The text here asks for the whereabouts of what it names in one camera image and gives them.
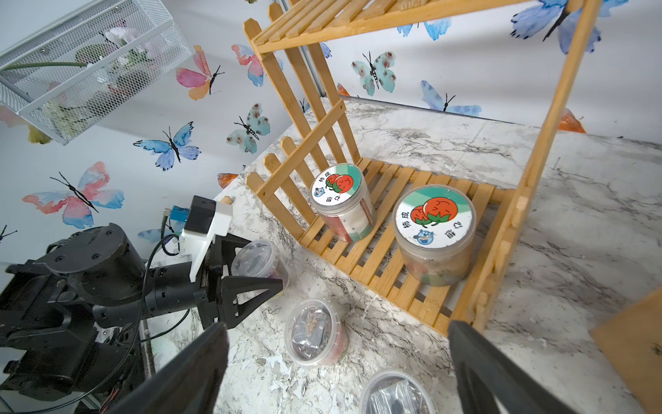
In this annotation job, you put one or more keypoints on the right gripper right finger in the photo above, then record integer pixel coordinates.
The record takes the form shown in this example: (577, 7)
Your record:
(488, 379)

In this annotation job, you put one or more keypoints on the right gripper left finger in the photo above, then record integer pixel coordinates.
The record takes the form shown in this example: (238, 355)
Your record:
(189, 383)

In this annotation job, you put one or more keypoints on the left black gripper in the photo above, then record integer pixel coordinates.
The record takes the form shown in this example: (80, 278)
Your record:
(230, 301)

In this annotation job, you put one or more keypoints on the purple label seed jar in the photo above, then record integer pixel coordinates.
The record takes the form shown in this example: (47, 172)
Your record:
(260, 259)

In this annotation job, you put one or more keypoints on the yellow label seed jar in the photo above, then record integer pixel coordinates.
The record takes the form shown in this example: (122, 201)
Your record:
(395, 391)

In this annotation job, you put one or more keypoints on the red label seed jar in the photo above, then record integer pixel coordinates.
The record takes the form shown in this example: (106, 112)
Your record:
(314, 334)

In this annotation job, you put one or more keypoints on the two-tier wooden shelf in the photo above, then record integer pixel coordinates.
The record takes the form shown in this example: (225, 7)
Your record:
(290, 51)

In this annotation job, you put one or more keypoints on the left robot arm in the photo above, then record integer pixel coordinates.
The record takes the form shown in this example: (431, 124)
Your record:
(75, 312)

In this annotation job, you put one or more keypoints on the left tomato lid jar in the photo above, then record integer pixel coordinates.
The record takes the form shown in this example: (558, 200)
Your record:
(341, 198)

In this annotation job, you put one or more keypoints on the tomato lid jar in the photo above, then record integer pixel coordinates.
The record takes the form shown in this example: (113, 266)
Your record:
(434, 233)
(341, 198)

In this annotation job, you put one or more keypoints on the right tomato lid jar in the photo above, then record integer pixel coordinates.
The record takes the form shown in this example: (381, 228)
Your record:
(434, 233)

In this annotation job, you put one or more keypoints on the wooden planter box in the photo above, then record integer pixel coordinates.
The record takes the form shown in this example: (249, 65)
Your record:
(631, 341)

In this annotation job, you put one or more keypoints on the pink artificial flower stem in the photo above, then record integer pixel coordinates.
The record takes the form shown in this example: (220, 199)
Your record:
(64, 86)

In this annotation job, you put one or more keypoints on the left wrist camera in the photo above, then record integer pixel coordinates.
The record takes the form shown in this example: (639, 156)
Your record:
(207, 219)

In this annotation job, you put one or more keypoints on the white mesh wall basket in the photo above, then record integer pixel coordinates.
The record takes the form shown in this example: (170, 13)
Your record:
(151, 18)

